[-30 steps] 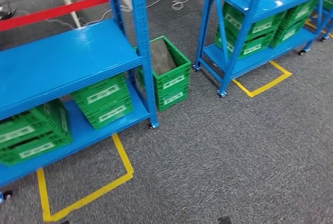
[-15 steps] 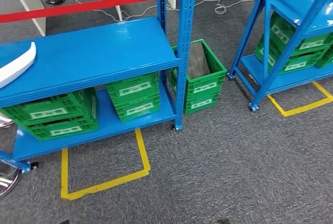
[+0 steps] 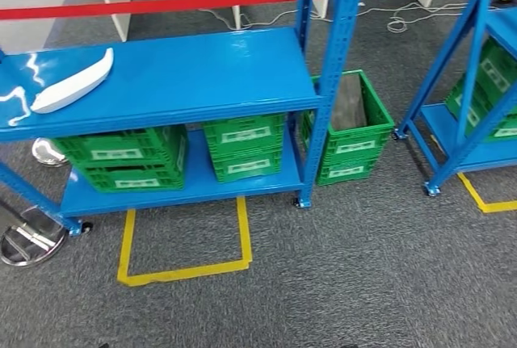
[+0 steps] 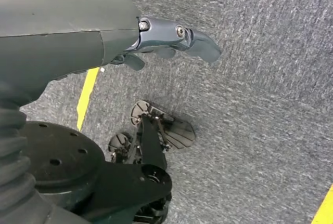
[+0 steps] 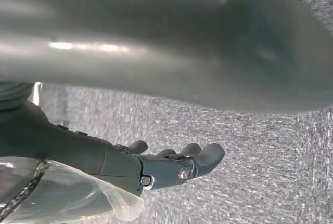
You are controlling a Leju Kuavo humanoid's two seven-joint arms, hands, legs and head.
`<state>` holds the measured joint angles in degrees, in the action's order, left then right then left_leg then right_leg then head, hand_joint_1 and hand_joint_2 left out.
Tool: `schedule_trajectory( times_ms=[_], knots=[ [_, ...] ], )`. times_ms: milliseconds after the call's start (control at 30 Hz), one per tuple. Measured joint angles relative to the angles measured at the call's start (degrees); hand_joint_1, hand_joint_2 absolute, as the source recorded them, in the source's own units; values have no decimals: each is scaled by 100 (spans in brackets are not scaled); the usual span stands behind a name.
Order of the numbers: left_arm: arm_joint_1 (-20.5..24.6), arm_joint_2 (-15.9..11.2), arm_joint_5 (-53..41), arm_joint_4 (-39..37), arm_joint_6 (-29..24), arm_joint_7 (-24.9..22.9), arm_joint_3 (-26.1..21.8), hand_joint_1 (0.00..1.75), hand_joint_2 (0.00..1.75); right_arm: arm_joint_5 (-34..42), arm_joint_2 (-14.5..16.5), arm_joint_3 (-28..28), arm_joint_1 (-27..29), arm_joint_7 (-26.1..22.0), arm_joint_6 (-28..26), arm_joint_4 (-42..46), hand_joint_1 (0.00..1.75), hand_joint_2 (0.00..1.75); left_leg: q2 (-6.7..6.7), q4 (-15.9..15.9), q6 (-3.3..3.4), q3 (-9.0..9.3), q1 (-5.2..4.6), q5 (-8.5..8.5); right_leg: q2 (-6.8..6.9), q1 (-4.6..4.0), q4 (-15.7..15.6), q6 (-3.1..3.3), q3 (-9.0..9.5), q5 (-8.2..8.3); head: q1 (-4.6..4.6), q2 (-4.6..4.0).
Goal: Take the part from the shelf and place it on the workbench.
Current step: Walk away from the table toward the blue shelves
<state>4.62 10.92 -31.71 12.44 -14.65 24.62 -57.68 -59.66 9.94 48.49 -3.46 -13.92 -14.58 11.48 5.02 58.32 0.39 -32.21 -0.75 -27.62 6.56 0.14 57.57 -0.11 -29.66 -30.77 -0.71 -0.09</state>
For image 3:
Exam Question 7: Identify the white coiled floor cable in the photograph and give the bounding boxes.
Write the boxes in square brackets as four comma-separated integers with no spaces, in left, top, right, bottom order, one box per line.
[355,0,504,35]

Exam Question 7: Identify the yellow floor tape square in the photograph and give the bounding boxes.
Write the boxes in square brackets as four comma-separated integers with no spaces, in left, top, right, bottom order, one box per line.
[117,196,253,287]

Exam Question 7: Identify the white curved plastic part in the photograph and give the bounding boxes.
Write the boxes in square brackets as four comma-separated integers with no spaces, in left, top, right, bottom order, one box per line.
[30,47,115,115]

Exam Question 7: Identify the chrome stanchion post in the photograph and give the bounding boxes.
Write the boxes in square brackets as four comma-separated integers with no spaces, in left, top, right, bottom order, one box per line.
[0,198,68,267]
[31,137,70,169]

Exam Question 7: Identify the blue metal shelf rack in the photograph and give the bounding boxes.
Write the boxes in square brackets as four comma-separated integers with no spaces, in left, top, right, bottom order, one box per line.
[0,0,371,237]
[392,0,517,198]

